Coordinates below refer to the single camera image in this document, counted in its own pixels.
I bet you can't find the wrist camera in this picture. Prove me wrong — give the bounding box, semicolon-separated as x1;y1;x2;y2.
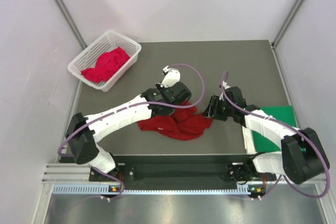
160;66;181;88
219;81;239;95

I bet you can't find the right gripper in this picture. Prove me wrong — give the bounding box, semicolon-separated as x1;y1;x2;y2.
202;95;234;121

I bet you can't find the folded white t shirt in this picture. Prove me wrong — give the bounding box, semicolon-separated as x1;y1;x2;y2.
242;127;295;154

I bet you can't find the white plastic basket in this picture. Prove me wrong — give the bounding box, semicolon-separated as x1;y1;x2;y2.
67;30;142;92

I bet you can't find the grey slotted cable duct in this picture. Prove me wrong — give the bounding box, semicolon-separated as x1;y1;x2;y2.
52;184;251;195

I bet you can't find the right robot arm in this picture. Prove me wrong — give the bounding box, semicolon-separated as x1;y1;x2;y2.
203;87;330;185

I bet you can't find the folded green t shirt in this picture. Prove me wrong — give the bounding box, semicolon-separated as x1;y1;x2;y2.
252;105;297;153

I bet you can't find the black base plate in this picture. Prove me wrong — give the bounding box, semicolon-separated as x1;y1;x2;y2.
61;154;289;189

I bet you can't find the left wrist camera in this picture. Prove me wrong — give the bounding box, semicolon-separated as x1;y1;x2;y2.
160;66;181;88

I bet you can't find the pink red t shirt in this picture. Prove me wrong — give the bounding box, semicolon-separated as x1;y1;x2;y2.
81;47;130;83

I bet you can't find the dark red t shirt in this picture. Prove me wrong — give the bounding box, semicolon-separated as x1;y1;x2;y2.
138;106;213;141

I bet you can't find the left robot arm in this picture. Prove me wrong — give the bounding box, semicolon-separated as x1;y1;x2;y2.
65;81;192;180

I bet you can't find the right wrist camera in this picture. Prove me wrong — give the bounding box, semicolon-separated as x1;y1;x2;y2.
219;81;239;95

